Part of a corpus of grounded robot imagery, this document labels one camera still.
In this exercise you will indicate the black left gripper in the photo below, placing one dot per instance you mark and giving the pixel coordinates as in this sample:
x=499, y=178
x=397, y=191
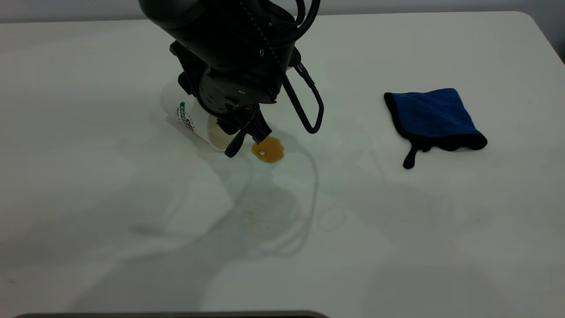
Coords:
x=238, y=84

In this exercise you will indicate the white paper coffee cup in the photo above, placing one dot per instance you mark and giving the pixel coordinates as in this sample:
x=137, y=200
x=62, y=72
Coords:
x=185, y=112

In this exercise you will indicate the blue cloth with black trim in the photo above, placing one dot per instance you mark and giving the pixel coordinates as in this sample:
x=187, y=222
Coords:
x=435, y=115

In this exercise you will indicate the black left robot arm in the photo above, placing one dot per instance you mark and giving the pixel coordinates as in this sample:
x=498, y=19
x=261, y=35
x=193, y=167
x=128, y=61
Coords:
x=212, y=26

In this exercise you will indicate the brown coffee spill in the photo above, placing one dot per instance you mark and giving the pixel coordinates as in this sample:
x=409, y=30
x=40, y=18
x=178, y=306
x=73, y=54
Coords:
x=268, y=150

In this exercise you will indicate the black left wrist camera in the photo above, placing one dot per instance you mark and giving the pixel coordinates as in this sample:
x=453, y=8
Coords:
x=187, y=66

